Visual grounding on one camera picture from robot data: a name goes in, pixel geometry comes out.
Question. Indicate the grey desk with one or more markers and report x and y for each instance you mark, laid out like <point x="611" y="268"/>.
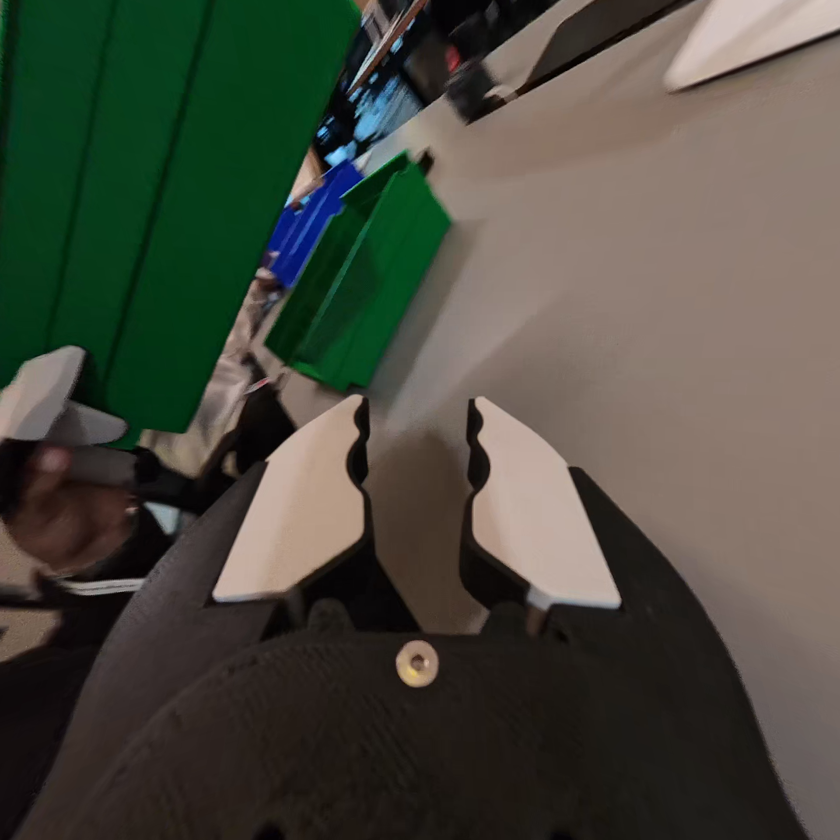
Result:
<point x="623" y="328"/>

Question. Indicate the white metal stand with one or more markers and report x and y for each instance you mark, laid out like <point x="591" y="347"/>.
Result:
<point x="754" y="39"/>

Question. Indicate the person's left forearm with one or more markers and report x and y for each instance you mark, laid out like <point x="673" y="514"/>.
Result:
<point x="65" y="656"/>

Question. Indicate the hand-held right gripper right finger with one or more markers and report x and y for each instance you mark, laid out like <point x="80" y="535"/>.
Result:
<point x="538" y="525"/>

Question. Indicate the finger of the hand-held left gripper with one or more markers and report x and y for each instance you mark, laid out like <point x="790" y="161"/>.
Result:
<point x="39" y="400"/>

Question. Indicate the green plastic bin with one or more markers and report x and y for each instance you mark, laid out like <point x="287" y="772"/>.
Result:
<point x="164" y="197"/>
<point x="367" y="282"/>

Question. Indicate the black power cube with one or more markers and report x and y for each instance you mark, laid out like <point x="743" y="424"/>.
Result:
<point x="476" y="92"/>

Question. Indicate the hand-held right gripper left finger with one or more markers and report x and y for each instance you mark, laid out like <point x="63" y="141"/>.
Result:
<point x="295" y="518"/>

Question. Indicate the blue plastic bin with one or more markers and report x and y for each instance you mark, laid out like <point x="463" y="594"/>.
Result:
<point x="315" y="223"/>

